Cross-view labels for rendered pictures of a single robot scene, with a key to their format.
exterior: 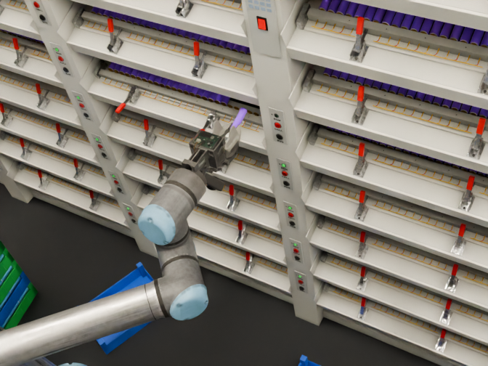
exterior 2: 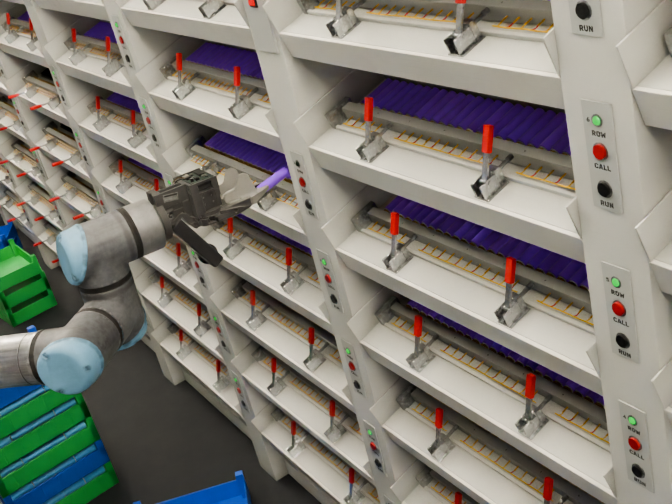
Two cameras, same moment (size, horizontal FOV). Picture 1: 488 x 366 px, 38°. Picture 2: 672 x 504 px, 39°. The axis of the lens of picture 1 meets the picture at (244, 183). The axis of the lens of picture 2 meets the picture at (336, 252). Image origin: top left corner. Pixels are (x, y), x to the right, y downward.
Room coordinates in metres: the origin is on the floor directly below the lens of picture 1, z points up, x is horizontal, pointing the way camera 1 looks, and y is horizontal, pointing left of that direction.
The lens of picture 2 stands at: (-0.18, -0.77, 1.64)
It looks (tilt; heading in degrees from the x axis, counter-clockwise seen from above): 26 degrees down; 25
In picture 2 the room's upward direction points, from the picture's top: 15 degrees counter-clockwise
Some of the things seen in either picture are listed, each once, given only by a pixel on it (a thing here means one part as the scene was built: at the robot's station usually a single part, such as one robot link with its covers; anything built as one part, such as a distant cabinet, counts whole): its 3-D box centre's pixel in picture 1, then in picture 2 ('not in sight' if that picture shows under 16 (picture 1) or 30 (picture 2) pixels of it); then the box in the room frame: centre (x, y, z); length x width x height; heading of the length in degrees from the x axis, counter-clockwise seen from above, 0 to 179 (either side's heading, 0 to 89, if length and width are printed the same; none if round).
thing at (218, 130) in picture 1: (218, 129); (235, 183); (1.23, 0.03, 1.04); 0.09 x 0.03 x 0.06; 146
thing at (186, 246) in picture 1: (174, 246); (111, 310); (0.99, 0.20, 0.94); 0.12 x 0.09 x 0.12; 6
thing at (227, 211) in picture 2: (225, 153); (226, 209); (1.17, 0.03, 1.02); 0.09 x 0.05 x 0.02; 137
